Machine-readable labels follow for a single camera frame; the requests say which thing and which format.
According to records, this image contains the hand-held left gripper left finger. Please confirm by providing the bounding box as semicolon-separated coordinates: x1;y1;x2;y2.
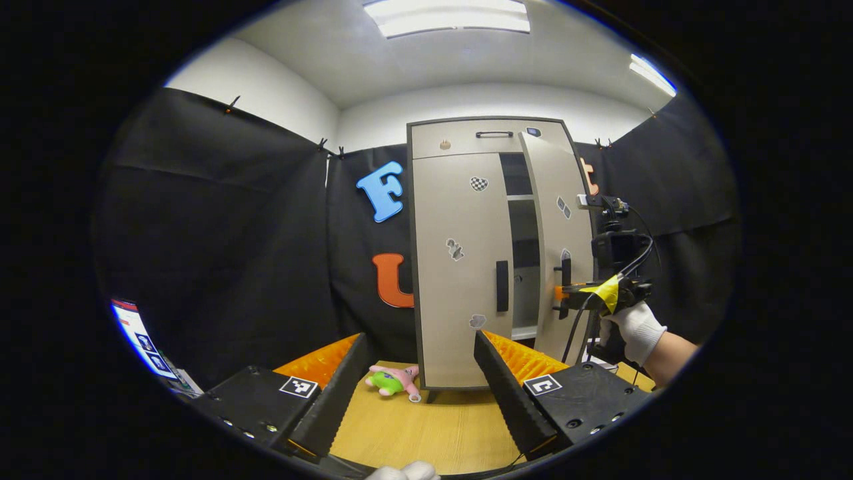
190;332;371;461

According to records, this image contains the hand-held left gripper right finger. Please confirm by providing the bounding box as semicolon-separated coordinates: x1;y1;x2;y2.
473;329;654;461

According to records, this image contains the grey cabinet door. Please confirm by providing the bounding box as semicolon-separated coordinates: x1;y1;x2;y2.
518;130;596;366
411;152;515;391

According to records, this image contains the grey double-door shoe cabinet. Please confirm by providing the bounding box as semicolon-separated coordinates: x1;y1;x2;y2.
407;117;597;404

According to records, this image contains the grey cabinet drawer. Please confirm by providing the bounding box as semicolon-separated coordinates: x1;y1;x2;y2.
411;120;574;159

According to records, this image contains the green and pink plush toy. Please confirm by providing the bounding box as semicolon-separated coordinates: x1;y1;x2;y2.
365;364;422;403

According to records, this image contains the small ceiling light panel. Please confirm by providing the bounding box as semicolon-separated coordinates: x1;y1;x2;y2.
628;53;678;98

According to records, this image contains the black backdrop cloth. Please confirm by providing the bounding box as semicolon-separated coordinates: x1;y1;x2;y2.
93;87;740;394

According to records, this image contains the large ceiling light panel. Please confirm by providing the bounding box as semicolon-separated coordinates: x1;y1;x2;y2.
363;0;532;39

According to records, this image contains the black right door handle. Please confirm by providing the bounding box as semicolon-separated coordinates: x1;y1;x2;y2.
554;258;572;321

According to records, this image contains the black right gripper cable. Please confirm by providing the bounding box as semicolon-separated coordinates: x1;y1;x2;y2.
562;235;657;364

